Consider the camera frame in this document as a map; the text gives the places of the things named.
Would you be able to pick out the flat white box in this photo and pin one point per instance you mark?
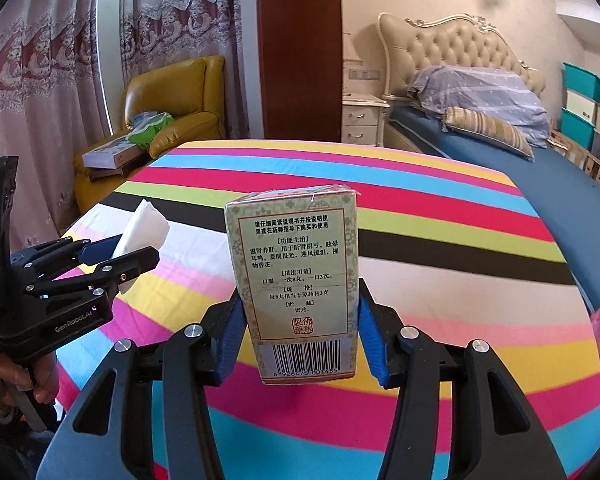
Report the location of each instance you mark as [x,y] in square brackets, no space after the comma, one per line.
[110,152]

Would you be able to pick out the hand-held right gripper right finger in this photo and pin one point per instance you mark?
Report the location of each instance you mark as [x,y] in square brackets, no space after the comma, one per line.
[372,340]

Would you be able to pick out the cream medicine box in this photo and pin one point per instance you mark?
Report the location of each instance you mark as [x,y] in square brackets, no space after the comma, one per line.
[290,270]

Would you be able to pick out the beige tufted headboard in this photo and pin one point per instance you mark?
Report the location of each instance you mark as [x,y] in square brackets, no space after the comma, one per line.
[455,45]

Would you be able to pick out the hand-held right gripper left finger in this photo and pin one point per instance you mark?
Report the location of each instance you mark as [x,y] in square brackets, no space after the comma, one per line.
[230,340]

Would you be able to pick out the dark red wooden panel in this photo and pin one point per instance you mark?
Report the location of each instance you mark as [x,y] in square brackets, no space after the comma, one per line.
[300,50]

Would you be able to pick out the striped colourful tablecloth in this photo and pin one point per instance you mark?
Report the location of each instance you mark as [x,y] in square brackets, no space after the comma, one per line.
[430,240]

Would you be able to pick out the light blue tissue pack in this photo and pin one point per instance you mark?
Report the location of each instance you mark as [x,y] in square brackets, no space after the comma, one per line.
[140,117]

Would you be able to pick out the green packet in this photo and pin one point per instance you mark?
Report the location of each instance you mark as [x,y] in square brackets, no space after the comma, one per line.
[150,132]

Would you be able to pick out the white nightstand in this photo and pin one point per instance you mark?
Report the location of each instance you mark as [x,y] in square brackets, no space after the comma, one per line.
[360,120]

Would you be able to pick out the wooden crib rail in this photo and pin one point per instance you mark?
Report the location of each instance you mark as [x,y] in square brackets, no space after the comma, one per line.
[595,167]

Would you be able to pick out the striped pillow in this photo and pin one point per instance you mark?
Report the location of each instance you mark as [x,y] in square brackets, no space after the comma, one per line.
[490,130]

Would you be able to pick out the wall socket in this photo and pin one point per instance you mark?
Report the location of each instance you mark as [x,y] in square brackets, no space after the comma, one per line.
[365,74]

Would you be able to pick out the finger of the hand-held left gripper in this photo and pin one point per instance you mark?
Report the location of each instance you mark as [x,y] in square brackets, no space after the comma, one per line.
[130,265]
[102,249]

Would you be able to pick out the bed with blue sheet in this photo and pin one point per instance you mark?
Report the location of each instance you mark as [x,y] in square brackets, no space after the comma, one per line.
[555,200]

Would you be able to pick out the yellow leather armchair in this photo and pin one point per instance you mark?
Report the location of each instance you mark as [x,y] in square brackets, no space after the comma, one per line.
[190,125]

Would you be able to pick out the lace curtain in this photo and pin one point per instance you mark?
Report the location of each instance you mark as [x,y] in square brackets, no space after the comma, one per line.
[30,85]
[180,20]

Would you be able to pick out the person's left hand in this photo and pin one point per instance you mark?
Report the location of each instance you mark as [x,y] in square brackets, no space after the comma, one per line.
[10,380]

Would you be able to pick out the flat brown box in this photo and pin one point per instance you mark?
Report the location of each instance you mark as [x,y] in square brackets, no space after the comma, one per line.
[110,175]

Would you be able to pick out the blue duvet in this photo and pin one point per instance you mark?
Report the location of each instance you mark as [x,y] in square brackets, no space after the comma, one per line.
[480,95]

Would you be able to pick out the white tissue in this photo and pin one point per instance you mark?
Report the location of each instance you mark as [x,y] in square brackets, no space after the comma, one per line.
[145,230]

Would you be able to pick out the stack of storage boxes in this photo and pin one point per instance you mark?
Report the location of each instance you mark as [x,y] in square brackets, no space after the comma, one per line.
[580,85]

